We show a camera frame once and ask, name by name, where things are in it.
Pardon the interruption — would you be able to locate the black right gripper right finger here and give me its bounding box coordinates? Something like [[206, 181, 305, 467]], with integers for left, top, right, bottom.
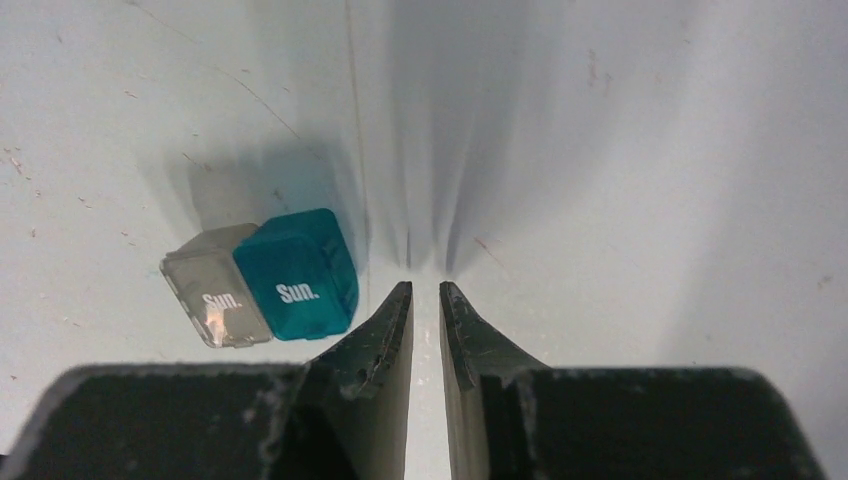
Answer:
[[439, 281, 825, 479]]

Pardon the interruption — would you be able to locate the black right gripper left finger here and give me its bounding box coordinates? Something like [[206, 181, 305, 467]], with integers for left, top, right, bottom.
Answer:
[[1, 282, 413, 479]]

